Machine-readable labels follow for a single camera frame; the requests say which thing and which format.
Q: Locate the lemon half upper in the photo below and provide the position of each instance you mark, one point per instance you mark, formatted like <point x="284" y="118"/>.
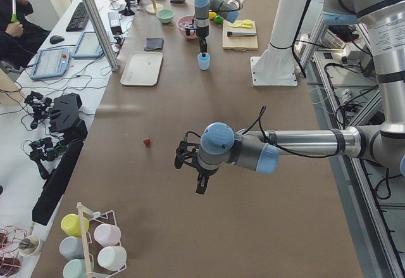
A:
<point x="247" y="22"/>

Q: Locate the steel muddler black tip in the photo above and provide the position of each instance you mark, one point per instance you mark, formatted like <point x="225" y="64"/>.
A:
<point x="240" y="34"/>

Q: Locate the yellow cup in rack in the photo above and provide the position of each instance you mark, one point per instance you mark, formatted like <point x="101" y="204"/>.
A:
<point x="70" y="225"/>

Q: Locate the light blue cup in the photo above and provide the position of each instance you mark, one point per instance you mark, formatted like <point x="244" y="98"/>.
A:
<point x="203" y="60"/>

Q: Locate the green ceramic bowl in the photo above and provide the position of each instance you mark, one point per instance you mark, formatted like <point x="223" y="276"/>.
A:
<point x="165" y="16"/>

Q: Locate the grey folded cloth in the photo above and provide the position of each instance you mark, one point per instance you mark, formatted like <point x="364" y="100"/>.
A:
<point x="154" y="43"/>

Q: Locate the green cup in rack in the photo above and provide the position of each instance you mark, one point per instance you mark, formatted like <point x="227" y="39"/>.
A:
<point x="75" y="269"/>

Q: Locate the white wire rack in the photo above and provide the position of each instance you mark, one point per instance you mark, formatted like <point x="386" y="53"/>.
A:
<point x="89" y="220"/>

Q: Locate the person in black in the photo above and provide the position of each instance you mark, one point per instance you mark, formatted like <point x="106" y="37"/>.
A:
<point x="20" y="40"/>

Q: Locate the black keyboard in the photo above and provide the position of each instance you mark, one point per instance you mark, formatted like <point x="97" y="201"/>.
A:
<point x="79" y="19"/>

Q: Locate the pile of clear ice cubes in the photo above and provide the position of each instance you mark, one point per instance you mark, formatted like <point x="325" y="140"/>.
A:
<point x="181" y="22"/>

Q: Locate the green lime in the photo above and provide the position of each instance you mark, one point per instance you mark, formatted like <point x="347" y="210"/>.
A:
<point x="218" y="19"/>

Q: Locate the white cup in rack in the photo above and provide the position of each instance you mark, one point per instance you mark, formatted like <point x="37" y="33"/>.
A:
<point x="112" y="258"/>

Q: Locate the blue teach pendant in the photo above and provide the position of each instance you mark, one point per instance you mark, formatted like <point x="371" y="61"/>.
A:
<point x="50" y="63"/>
<point x="87" y="47"/>

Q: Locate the wooden cup stand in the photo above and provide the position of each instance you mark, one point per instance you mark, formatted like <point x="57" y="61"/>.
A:
<point x="154" y="7"/>

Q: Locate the yellow lemon upper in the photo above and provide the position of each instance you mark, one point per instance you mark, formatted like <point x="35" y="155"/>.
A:
<point x="211" y="15"/>

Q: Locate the bamboo cutting board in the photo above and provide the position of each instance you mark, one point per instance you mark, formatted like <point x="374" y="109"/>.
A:
<point x="239" y="43"/>

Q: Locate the pink cup in rack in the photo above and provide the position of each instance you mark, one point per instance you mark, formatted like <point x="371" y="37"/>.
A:
<point x="107" y="235"/>

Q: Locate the red strawberry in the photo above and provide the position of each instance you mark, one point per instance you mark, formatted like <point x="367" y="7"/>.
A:
<point x="147" y="142"/>

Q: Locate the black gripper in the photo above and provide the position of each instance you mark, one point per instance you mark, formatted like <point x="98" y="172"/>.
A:
<point x="202" y="172"/>
<point x="202" y="31"/>

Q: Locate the cream rabbit tray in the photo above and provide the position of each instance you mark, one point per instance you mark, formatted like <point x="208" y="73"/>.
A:
<point x="142" y="68"/>

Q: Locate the black computer mouse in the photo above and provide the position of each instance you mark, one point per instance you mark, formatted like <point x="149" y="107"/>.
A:
<point x="55" y="39"/>

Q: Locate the pink bowl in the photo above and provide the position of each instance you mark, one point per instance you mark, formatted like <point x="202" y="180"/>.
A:
<point x="183" y="32"/>

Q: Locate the aluminium frame post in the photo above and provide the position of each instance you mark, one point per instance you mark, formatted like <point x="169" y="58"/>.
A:
<point x="101" y="34"/>

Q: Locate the grey cup in rack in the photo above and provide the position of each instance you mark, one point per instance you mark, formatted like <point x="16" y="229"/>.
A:
<point x="71" y="248"/>

